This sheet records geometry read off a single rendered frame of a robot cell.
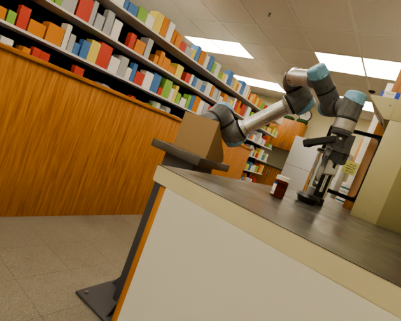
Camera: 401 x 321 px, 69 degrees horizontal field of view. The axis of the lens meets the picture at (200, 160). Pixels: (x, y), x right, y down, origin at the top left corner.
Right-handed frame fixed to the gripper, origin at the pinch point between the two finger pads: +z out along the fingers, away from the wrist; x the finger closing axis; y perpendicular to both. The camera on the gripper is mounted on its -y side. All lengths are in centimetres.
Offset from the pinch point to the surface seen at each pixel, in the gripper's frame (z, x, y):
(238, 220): 13, -64, -12
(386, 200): -2.1, 31.9, 31.4
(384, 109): -42, 35, 17
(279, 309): 23, -68, 0
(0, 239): 103, 11, -156
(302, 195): 7.5, -3.0, -2.4
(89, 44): -44, 90, -219
